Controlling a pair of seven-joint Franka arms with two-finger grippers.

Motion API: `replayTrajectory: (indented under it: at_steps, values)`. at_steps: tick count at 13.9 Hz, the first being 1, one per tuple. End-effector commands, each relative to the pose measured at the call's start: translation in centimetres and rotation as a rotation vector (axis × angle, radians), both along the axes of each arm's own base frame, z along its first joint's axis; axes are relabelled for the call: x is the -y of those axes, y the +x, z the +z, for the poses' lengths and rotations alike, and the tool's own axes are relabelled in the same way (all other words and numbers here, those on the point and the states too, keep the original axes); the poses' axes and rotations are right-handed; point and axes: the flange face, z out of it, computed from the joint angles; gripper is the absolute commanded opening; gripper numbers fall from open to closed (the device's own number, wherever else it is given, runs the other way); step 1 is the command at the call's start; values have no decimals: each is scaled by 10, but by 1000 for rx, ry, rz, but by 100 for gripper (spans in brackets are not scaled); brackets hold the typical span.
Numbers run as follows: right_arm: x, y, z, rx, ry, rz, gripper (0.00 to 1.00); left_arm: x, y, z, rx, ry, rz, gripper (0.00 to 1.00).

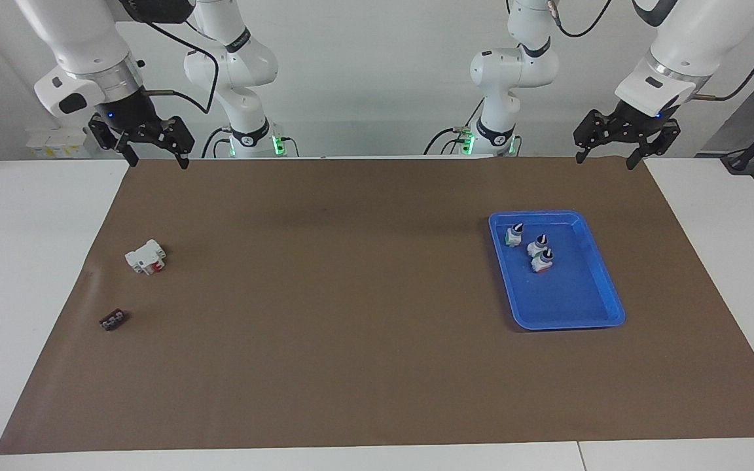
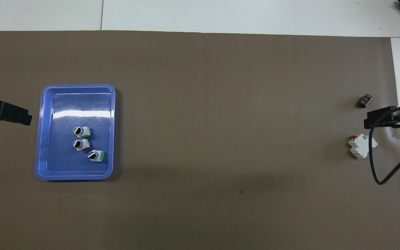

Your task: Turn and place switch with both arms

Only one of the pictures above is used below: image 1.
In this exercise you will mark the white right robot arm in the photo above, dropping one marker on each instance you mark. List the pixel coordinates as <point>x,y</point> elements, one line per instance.
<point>82,39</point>

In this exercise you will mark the brown paper table mat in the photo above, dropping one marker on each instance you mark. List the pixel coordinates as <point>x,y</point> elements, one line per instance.
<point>351,327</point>

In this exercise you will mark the white wall socket box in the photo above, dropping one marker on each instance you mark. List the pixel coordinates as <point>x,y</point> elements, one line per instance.
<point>56,144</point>

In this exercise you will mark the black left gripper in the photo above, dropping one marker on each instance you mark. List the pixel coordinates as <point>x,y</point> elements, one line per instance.
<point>642,121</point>

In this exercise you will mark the small dark terminal block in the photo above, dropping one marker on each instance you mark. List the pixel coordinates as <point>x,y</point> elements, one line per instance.
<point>113,320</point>

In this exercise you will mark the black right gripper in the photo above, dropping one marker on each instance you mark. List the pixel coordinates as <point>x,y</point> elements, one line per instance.
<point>129,112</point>

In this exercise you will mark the rotary switch orange base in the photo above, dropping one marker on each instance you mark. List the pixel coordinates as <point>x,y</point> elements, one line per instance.
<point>536,247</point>

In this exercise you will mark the rotary switch green base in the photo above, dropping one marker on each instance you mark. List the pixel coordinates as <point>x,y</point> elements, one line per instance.
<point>541,263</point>
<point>514,238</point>

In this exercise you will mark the white circuit breaker red lever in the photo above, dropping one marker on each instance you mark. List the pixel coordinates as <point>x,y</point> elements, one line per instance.
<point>141,258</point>

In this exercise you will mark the blue plastic tray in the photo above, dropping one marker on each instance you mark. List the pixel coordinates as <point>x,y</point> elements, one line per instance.
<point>567,301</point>

